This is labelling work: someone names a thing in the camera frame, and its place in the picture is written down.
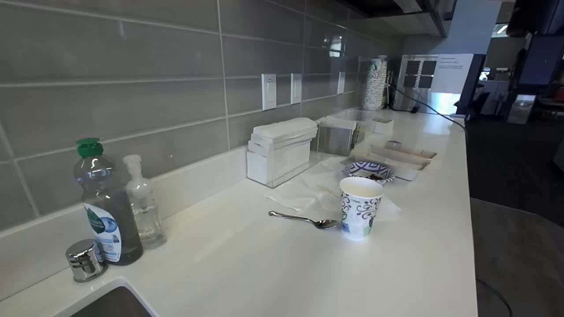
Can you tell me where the blue patterned bowl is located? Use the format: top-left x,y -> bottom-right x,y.
339,158 -> 396,184

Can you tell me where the acrylic white napkin dispenser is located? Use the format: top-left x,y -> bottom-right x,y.
244,115 -> 318,189

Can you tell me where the clear plastic bag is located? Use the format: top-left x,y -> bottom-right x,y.
265,154 -> 406,225

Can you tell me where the grey metal box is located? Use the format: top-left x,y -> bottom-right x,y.
315,114 -> 357,158

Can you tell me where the metal spoon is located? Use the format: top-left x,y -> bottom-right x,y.
265,209 -> 339,230

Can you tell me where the patterned paper cup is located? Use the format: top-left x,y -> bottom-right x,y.
338,175 -> 385,242

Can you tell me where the small white box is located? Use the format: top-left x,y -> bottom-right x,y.
368,112 -> 396,142

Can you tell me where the wrapped stack of cups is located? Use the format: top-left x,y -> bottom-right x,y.
359,54 -> 389,112

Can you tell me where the clear glass dispenser bottle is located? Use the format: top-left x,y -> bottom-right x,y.
121,152 -> 168,249

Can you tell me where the green-capped dish soap bottle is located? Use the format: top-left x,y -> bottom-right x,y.
72,135 -> 144,267

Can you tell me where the white poster sign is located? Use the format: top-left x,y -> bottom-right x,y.
392,52 -> 475,114

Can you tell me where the sink basin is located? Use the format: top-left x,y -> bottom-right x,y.
54,277 -> 158,317

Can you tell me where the chrome round knob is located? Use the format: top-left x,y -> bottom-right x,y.
63,237 -> 109,283

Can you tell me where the black counter cable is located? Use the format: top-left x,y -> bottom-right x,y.
391,84 -> 465,128

